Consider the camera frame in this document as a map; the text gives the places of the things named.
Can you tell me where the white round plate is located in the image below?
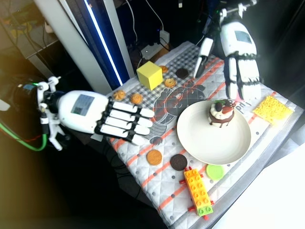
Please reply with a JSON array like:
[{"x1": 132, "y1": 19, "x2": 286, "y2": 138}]
[{"x1": 176, "y1": 100, "x2": 252, "y2": 166}]

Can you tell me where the white pillar with blue light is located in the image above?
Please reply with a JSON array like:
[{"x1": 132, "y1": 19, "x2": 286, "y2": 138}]
[{"x1": 33, "y1": 0, "x2": 135, "y2": 95}]

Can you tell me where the dark chocolate sandwich cookie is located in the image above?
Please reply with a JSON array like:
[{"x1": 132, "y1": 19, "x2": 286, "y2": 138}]
[
  {"x1": 175, "y1": 68, "x2": 189, "y2": 79},
  {"x1": 170, "y1": 154, "x2": 189, "y2": 171}
]

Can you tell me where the yellow foam block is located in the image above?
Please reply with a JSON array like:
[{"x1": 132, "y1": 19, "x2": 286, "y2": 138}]
[{"x1": 136, "y1": 61, "x2": 164, "y2": 91}]

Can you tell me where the green round disc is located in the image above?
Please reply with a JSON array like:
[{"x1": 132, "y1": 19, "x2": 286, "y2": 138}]
[{"x1": 205, "y1": 164, "x2": 226, "y2": 181}]

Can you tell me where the toy chocolate cream cake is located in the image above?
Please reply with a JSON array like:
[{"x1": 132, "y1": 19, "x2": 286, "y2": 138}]
[{"x1": 208, "y1": 99, "x2": 235, "y2": 127}]

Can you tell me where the grey quilt with bear print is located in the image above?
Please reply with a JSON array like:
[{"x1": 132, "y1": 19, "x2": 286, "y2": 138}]
[{"x1": 106, "y1": 41, "x2": 298, "y2": 227}]

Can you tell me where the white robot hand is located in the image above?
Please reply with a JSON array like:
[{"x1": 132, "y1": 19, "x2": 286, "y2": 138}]
[
  {"x1": 56, "y1": 90, "x2": 155, "y2": 146},
  {"x1": 193, "y1": 21, "x2": 262, "y2": 101}
]

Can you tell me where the orange and green brick stack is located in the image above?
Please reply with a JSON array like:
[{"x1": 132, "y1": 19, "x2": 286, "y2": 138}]
[{"x1": 183, "y1": 168, "x2": 214, "y2": 217}]

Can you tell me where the white power adapter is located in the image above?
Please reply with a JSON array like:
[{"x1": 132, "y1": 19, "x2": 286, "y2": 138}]
[{"x1": 159, "y1": 30, "x2": 170, "y2": 45}]

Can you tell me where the white cable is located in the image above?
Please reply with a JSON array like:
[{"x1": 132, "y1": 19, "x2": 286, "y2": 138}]
[{"x1": 144, "y1": 0, "x2": 165, "y2": 31}]

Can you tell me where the green cable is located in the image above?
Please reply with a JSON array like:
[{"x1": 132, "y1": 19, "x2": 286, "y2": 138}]
[{"x1": 0, "y1": 123, "x2": 48, "y2": 152}]

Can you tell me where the tan round sandwich cookie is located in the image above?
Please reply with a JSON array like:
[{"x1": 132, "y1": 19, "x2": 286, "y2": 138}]
[{"x1": 146, "y1": 149, "x2": 163, "y2": 166}]

